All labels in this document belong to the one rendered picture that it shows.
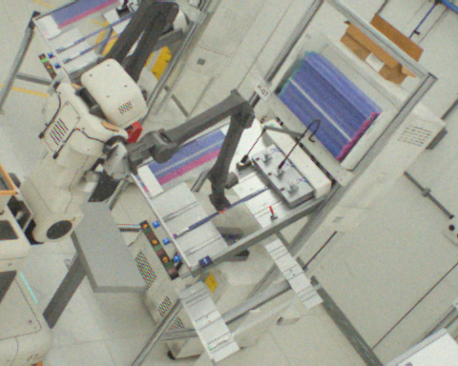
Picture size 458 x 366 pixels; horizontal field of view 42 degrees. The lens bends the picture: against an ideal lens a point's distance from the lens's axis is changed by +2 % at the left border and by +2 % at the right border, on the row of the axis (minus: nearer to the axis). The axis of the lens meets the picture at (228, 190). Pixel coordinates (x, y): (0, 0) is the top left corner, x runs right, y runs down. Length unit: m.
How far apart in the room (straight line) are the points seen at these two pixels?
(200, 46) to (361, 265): 1.89
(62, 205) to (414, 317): 2.63
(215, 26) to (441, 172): 1.72
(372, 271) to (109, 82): 2.70
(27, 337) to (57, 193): 0.64
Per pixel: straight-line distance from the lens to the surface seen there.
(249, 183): 2.85
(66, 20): 4.00
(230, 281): 2.90
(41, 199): 2.38
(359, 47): 3.18
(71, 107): 2.18
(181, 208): 2.81
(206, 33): 3.76
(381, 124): 2.61
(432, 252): 4.12
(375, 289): 4.32
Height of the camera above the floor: 2.16
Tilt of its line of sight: 25 degrees down
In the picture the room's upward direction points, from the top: 35 degrees clockwise
